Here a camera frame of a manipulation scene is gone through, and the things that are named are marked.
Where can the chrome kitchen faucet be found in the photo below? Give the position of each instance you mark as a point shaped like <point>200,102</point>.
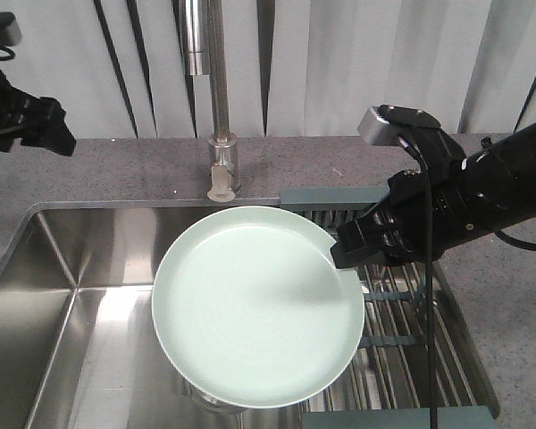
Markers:
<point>202,47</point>

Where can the roll-up steel drying rack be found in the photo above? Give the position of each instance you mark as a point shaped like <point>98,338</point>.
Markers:
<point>386,384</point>

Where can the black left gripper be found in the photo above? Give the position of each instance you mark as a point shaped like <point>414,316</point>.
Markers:
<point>37,122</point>

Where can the black and grey right robot arm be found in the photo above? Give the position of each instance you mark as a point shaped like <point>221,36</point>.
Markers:
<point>502,176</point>

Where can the white pleated curtain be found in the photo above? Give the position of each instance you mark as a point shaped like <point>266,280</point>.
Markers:
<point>294,68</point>

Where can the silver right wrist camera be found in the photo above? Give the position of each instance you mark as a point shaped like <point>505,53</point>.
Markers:
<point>377,130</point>

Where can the round steel sink drain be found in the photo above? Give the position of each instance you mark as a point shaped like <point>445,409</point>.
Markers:
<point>210,402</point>

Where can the stainless steel sink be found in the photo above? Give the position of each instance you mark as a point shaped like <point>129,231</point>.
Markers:
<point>77,344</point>

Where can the mint green round plate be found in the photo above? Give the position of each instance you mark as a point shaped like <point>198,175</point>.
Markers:
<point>250,309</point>

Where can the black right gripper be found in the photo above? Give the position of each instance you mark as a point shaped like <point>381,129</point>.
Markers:
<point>410,223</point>

